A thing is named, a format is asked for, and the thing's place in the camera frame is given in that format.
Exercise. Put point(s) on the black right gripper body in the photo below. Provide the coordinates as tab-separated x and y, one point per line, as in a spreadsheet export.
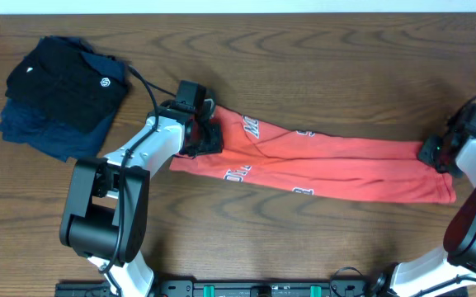
430	152

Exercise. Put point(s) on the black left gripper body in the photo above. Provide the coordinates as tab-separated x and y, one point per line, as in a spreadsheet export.
205	141

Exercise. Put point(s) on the red t-shirt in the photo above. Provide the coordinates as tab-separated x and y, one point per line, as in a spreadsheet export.
369	170

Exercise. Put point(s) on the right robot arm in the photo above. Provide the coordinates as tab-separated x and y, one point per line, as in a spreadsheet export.
448	269

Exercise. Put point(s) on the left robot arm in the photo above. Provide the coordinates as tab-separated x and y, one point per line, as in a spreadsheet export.
106	211

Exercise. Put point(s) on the black folded shirt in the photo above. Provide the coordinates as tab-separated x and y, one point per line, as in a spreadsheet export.
69	82

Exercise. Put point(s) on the navy blue folded shirt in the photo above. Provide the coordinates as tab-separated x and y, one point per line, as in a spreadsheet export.
24	124

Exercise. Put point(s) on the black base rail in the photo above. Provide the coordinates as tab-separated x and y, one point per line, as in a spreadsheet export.
187	288

